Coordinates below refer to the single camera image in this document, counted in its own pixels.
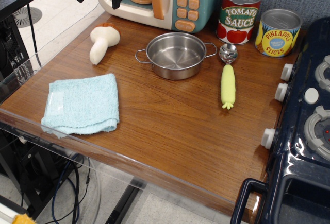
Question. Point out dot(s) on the plush mushroom toy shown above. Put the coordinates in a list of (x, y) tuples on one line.
[(103, 36)]

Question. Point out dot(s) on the toy microwave oven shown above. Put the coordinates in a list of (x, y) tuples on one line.
[(188, 16)]

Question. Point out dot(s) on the small steel pot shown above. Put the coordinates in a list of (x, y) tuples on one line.
[(176, 55)]

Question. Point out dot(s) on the light blue folded towel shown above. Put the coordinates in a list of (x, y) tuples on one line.
[(82, 106)]

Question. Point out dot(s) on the tomato sauce can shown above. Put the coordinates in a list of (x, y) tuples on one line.
[(236, 20)]

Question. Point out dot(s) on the clear acrylic table guard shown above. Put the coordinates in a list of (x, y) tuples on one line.
[(169, 132)]

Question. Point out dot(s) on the pineapple slices can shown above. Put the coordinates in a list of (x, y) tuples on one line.
[(277, 33)]

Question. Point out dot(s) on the white stove knob upper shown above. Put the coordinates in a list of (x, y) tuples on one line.
[(286, 72)]

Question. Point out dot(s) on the white stove knob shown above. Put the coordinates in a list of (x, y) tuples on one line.
[(286, 72), (267, 138), (281, 91)]

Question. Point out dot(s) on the white stove knob middle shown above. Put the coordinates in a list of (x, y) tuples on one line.
[(281, 91)]

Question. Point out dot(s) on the white stove knob lower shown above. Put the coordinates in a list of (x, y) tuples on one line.
[(267, 138)]

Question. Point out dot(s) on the dark blue toy stove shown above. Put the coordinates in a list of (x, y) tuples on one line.
[(296, 189)]

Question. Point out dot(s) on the spoon with green handle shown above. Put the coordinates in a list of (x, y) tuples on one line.
[(228, 53)]

